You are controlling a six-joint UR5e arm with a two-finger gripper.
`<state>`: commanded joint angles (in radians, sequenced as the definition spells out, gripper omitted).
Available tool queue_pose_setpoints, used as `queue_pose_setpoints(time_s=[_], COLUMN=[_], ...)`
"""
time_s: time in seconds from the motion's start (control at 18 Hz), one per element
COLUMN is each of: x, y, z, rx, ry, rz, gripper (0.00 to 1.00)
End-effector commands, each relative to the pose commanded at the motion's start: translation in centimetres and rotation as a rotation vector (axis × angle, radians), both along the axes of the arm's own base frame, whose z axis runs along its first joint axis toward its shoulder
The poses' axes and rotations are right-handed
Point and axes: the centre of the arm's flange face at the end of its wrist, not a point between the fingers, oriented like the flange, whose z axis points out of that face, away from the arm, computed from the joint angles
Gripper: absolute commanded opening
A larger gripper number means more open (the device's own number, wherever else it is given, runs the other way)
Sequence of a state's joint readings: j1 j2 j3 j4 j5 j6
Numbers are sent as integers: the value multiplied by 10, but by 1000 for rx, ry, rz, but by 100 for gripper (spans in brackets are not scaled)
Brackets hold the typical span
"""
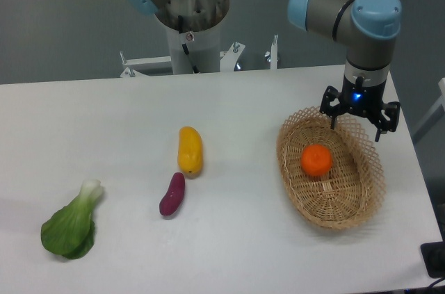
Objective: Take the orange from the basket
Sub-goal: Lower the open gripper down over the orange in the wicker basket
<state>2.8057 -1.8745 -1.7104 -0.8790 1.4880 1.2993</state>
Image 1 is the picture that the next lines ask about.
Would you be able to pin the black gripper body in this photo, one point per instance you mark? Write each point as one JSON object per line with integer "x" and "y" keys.
{"x": 363, "y": 90}

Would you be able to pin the woven wicker basket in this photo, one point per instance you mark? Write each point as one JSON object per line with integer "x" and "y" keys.
{"x": 352, "y": 191}

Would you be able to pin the black device at edge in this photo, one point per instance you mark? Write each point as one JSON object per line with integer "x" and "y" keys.
{"x": 433, "y": 258}

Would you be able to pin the white frame at right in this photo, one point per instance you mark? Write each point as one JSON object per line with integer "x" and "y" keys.
{"x": 430, "y": 117}

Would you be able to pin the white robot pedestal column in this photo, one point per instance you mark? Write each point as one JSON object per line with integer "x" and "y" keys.
{"x": 194, "y": 52}

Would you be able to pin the green bok choy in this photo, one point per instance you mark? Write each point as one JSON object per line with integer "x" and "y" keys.
{"x": 70, "y": 232}

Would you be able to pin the white metal base frame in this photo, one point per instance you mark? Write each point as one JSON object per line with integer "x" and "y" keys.
{"x": 229, "y": 61}

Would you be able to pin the purple sweet potato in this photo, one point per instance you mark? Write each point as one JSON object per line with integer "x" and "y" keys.
{"x": 174, "y": 196}

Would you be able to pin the orange fruit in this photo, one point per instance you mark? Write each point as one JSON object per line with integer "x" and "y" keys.
{"x": 316, "y": 160}

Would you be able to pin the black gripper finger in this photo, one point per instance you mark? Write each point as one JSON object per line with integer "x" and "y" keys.
{"x": 332, "y": 105}
{"x": 385, "y": 117}

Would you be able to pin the yellow mango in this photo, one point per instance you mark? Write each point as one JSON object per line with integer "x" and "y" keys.
{"x": 190, "y": 151}

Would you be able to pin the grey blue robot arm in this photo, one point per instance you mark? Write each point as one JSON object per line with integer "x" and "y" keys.
{"x": 368, "y": 28}

